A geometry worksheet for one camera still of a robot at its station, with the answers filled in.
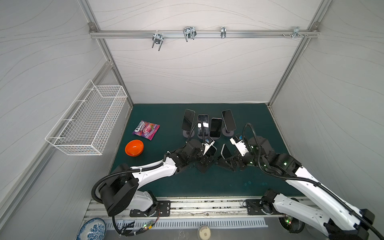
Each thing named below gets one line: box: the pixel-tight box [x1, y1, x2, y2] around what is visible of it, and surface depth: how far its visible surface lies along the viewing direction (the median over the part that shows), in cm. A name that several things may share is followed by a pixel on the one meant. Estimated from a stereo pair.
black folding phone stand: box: [195, 155, 214, 174], surface depth 75 cm
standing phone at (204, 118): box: [197, 114, 209, 137], surface depth 97 cm
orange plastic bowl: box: [125, 139, 145, 157], surface depth 95 cm
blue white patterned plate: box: [76, 217, 107, 240], surface depth 67 cm
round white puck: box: [197, 225, 212, 240], surface depth 60 cm
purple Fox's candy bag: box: [132, 120, 161, 141], surface depth 103 cm
